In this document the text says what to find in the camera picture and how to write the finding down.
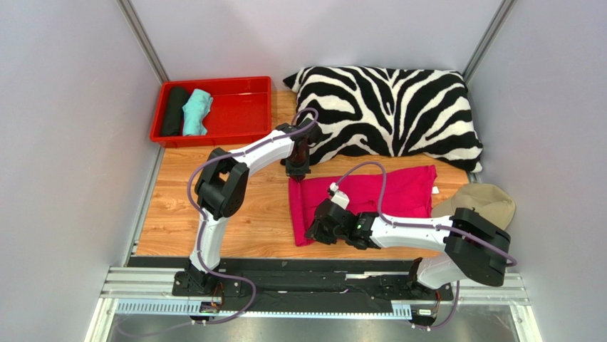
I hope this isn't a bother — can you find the zebra print pillow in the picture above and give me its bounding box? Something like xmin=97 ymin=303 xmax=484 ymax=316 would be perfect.
xmin=283 ymin=66 xmax=484 ymax=173

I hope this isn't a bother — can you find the rolled teal t shirt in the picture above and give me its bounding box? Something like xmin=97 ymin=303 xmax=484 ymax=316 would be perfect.
xmin=182 ymin=89 xmax=213 ymax=136

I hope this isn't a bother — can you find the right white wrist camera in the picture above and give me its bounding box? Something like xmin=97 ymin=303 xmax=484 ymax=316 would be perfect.
xmin=328 ymin=182 xmax=350 ymax=209

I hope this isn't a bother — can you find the beige baseball cap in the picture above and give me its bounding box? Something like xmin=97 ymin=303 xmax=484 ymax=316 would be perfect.
xmin=431 ymin=183 xmax=516 ymax=230

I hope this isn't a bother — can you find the red plastic tray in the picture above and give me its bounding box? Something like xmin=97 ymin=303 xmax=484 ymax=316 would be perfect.
xmin=150 ymin=76 xmax=274 ymax=148

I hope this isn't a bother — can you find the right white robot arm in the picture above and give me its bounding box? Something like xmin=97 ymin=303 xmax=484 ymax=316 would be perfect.
xmin=305 ymin=199 xmax=515 ymax=289

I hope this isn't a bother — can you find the rolled black t shirt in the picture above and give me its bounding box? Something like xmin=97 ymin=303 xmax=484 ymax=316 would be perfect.
xmin=160 ymin=86 xmax=190 ymax=137

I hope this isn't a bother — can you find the magenta t shirt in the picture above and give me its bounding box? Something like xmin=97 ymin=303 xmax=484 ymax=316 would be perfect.
xmin=289 ymin=165 xmax=437 ymax=247

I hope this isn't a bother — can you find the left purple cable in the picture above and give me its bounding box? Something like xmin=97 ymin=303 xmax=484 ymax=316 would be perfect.
xmin=186 ymin=107 xmax=320 ymax=333

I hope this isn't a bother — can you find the aluminium frame rail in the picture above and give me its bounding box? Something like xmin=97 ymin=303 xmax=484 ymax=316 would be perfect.
xmin=85 ymin=256 xmax=541 ymax=341

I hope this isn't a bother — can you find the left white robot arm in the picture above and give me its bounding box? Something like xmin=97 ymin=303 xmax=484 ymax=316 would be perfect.
xmin=185 ymin=118 xmax=321 ymax=287

